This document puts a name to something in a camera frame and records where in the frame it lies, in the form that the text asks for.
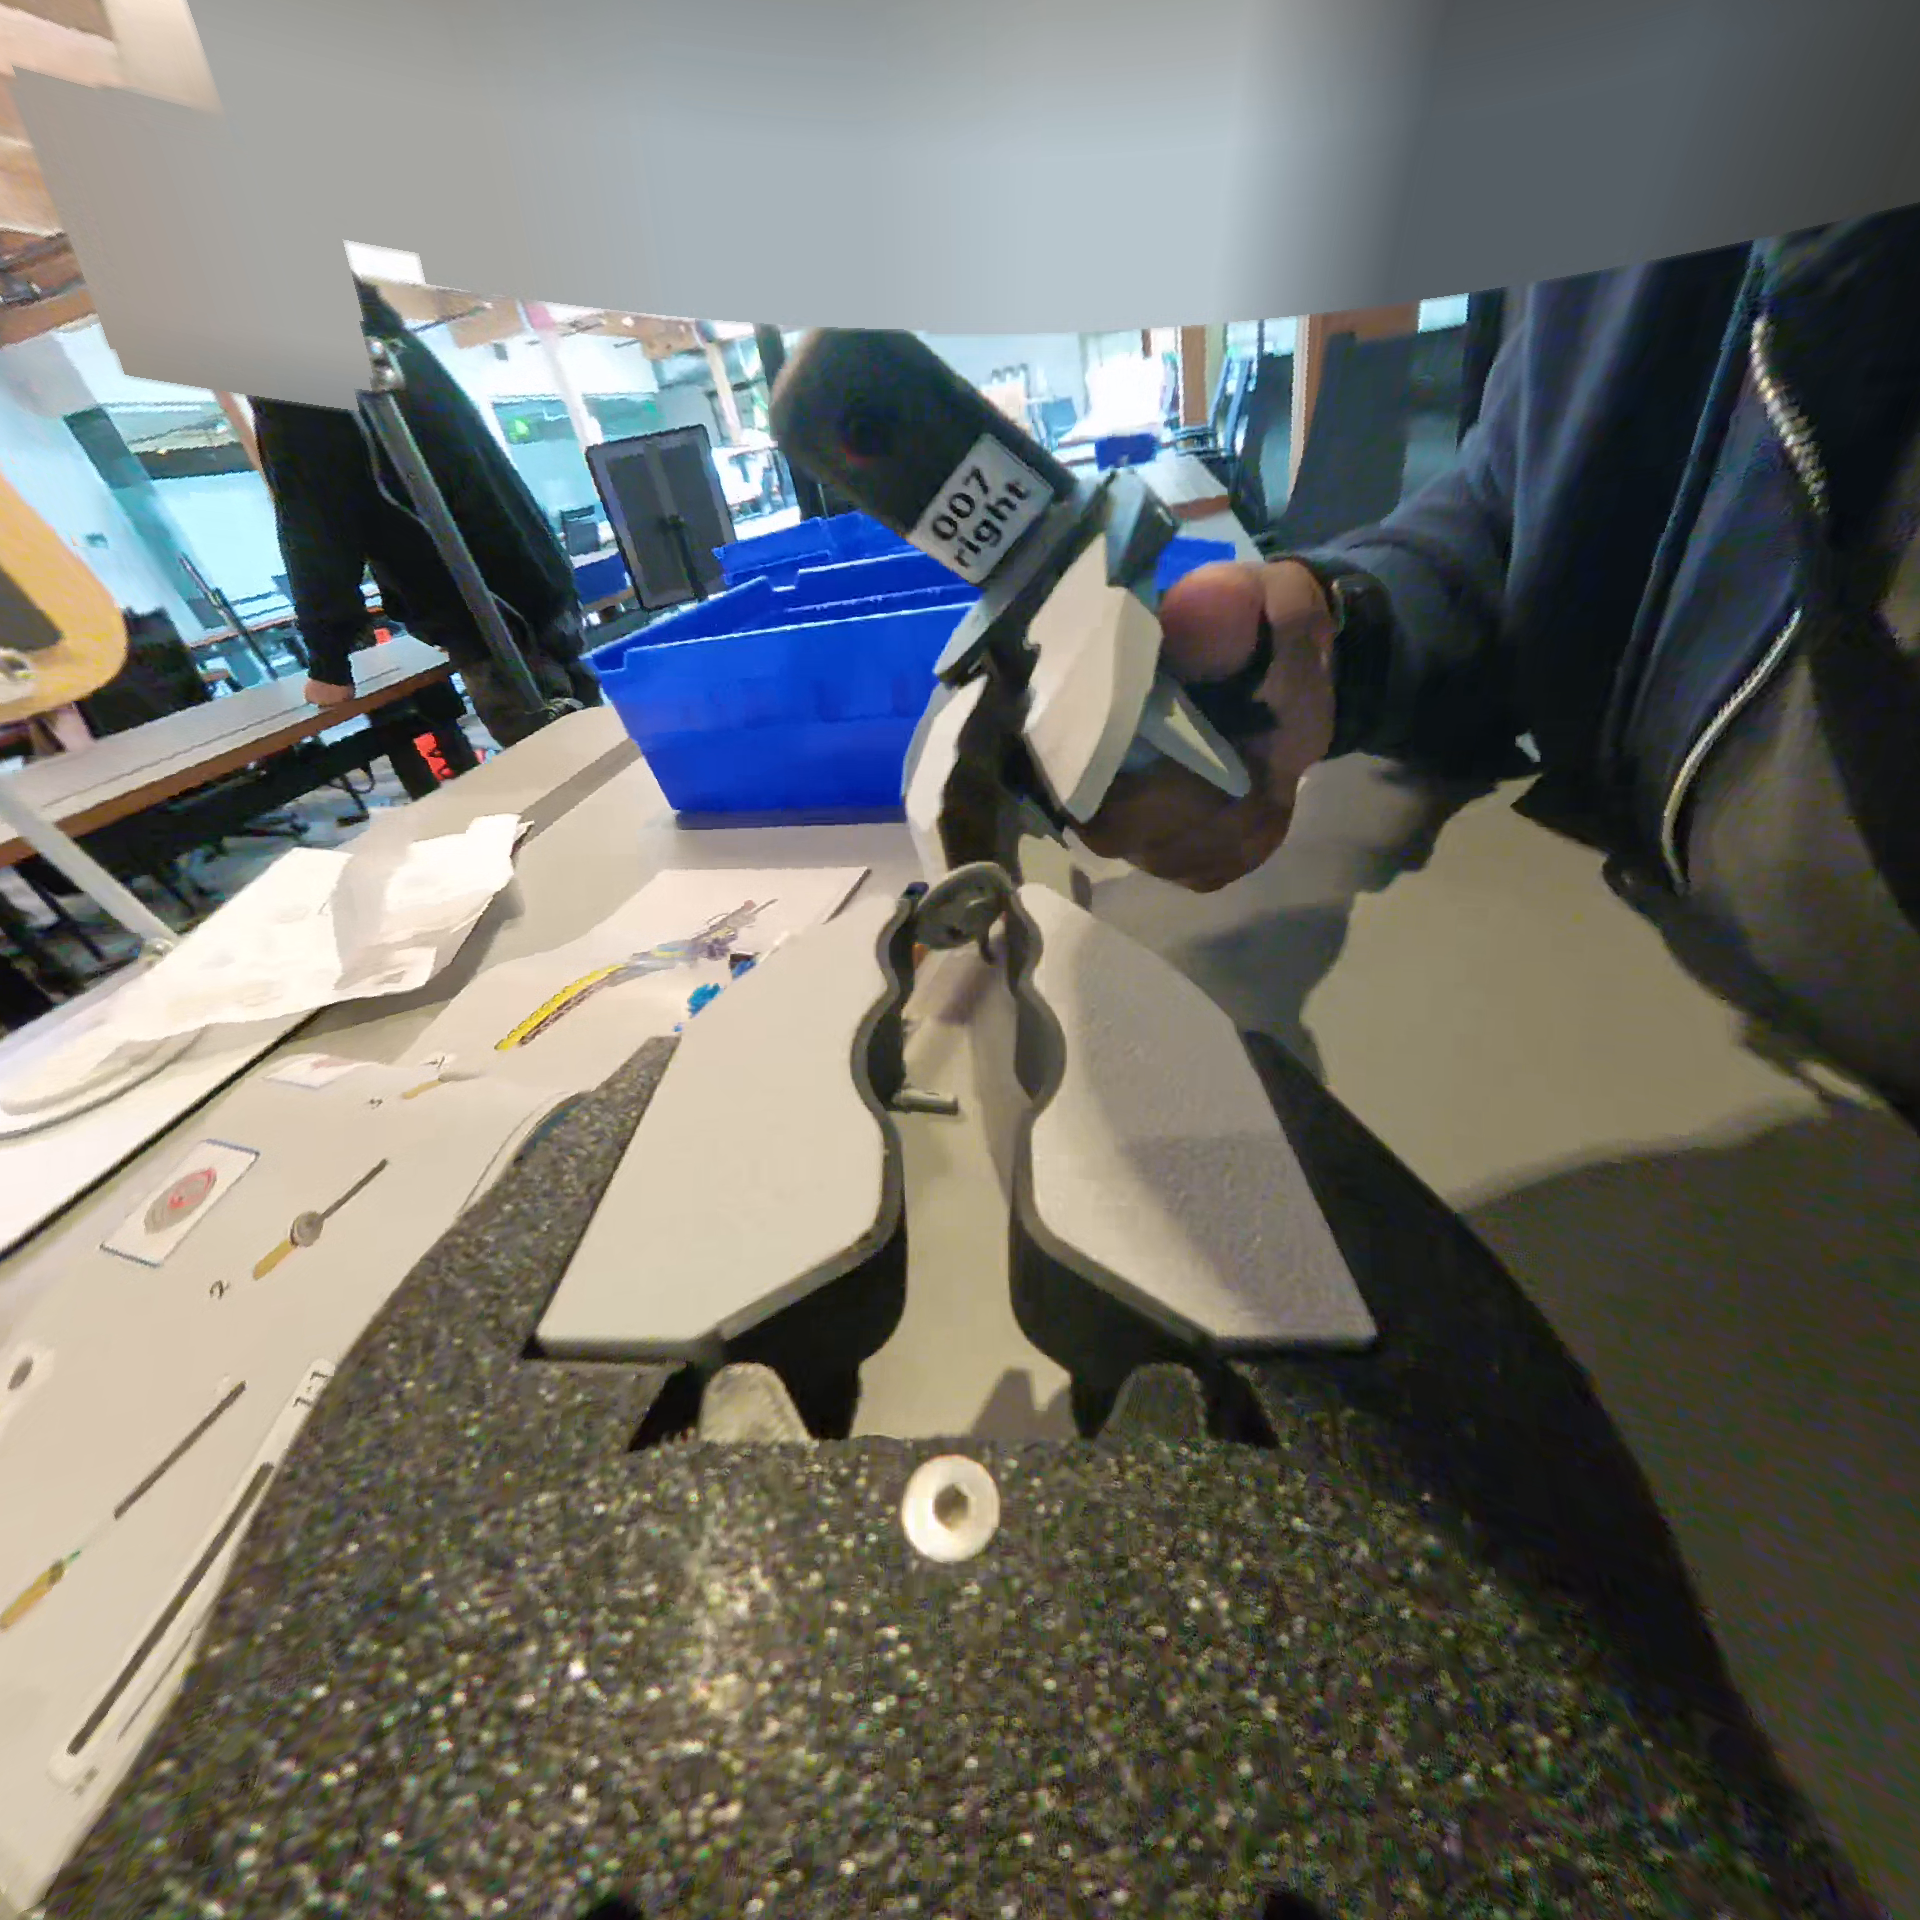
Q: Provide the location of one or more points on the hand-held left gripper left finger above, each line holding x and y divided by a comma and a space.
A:
720, 1187

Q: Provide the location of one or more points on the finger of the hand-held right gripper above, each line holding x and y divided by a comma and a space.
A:
934, 793
1094, 690

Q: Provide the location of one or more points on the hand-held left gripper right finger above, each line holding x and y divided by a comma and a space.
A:
1170, 1187

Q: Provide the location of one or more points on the blue plastic bin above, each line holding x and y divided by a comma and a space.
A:
825, 556
779, 705

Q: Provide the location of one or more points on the partly built lego model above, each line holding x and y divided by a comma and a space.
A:
703, 998

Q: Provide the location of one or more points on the lego instruction booklet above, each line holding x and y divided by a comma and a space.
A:
150, 1348

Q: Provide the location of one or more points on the person's right forearm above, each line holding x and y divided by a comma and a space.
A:
1456, 569

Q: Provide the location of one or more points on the black monitor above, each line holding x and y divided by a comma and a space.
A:
658, 516

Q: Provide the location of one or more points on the black wristwatch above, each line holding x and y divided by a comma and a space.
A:
1356, 660

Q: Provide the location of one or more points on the crumpled white paper bag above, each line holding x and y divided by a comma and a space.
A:
346, 914

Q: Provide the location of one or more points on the orange traffic cone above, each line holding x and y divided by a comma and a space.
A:
436, 748

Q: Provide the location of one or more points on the person's dark blue jacket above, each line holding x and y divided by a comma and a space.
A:
1649, 600

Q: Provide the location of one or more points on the white lamp base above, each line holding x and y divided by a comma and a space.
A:
60, 1081

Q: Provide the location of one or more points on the wooden table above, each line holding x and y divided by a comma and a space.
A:
179, 748

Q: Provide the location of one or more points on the person's grey trousers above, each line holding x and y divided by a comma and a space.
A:
1831, 838

